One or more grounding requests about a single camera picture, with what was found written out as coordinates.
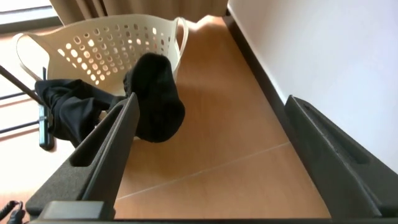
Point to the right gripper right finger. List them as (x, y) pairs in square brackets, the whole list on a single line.
[(357, 193)]

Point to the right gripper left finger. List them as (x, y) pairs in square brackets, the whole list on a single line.
[(105, 174)]

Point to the black garment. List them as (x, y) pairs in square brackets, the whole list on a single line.
[(155, 102)]

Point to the black clothes rack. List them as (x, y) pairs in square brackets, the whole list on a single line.
[(46, 137)]

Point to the white laundry basket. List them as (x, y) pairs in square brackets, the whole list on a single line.
[(102, 34)]

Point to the brown curtain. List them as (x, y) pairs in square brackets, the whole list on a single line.
[(140, 7)]

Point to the window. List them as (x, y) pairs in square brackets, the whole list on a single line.
[(25, 18)]

